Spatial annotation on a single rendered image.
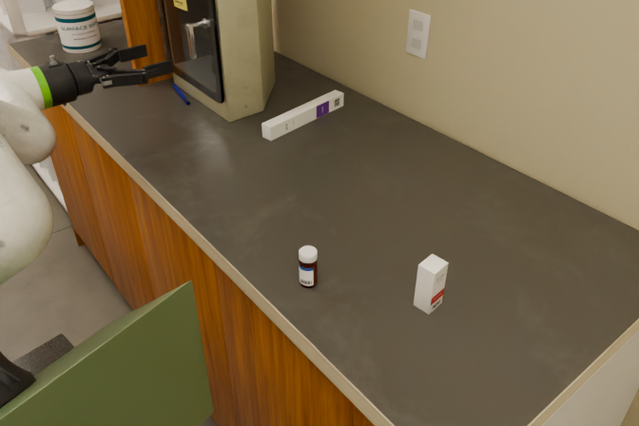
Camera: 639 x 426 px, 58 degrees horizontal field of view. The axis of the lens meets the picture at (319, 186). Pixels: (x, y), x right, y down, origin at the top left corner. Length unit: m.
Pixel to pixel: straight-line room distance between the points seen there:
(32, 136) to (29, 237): 0.54
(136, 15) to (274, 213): 0.81
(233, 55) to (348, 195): 0.49
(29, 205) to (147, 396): 0.26
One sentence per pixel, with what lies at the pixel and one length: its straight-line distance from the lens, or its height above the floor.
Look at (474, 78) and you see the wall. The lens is 1.47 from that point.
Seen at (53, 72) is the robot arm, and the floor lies 1.18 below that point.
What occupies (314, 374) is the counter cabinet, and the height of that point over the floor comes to 0.81.
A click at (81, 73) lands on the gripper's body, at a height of 1.16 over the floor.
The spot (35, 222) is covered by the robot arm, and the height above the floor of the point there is 1.27.
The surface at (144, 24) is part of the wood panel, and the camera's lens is 1.81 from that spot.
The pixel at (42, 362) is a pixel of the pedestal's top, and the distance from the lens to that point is 1.03.
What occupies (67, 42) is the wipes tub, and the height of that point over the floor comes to 0.98.
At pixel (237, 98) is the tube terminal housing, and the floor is 1.00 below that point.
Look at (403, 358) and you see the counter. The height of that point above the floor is 0.94.
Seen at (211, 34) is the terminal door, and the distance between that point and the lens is 1.50.
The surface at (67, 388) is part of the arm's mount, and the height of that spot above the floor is 1.17.
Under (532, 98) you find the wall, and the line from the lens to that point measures 1.39.
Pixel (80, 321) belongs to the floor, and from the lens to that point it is 2.45.
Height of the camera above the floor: 1.67
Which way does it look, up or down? 34 degrees down
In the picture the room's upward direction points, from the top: straight up
